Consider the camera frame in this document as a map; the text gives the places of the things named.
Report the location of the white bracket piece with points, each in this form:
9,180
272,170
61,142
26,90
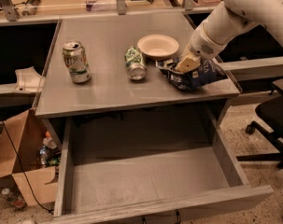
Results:
28,80

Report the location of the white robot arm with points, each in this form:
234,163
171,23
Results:
229,19

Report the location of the lying green soda can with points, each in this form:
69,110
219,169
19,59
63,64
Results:
135,65

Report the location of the white paper bowl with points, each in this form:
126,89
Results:
158,47

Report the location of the dark tool on shelf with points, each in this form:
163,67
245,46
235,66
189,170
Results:
30,7

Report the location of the upright green soda can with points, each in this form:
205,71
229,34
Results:
75,60

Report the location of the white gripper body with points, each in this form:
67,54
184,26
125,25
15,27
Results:
203,47

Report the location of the black office chair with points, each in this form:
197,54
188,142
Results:
271,112

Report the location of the brown cardboard box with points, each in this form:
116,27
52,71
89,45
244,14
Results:
20,140

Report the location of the black drawer handle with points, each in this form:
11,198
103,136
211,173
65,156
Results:
169,217

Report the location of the bottle on floor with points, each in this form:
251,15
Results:
13,198

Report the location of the plastic bottle in box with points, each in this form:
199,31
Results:
49,153

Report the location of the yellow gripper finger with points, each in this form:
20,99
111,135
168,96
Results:
188,63

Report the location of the grey open drawer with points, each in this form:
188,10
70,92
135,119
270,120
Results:
115,171

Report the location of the blue chip bag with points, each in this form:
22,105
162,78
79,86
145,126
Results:
207,72

